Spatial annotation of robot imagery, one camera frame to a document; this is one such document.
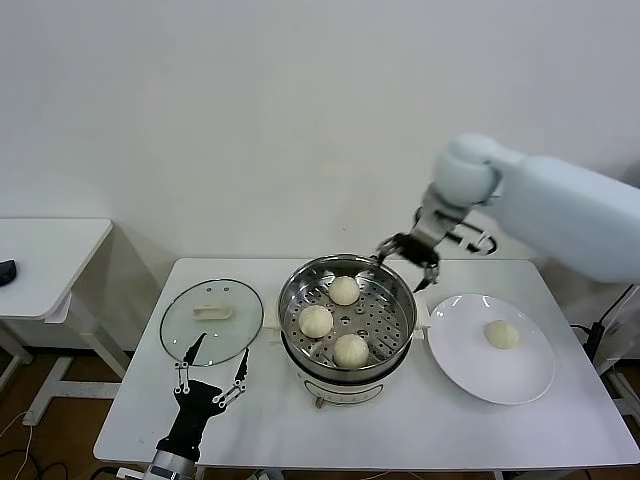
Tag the stainless steel steamer pot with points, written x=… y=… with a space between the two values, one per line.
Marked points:
x=390 y=330

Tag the small black device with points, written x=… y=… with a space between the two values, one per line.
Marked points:
x=7 y=272

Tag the white steamed baozi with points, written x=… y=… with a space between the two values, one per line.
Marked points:
x=343 y=290
x=501 y=334
x=316 y=321
x=351 y=350

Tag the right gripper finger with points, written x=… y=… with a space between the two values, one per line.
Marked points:
x=430 y=274
x=389 y=245

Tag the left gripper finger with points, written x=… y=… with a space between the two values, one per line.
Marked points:
x=195 y=351
x=243 y=369

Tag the round glass pot lid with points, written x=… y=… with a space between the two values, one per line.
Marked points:
x=235 y=325

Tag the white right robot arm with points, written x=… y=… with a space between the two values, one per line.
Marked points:
x=550 y=210

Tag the white side table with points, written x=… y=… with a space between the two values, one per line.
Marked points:
x=45 y=260

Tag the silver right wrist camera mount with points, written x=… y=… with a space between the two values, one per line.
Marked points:
x=475 y=240

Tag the white table frame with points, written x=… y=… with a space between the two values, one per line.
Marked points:
x=617 y=345

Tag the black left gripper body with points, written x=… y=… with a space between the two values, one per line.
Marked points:
x=196 y=406

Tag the white oval plate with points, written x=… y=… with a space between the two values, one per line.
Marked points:
x=475 y=370

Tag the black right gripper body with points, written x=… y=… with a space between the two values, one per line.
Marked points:
x=417 y=247

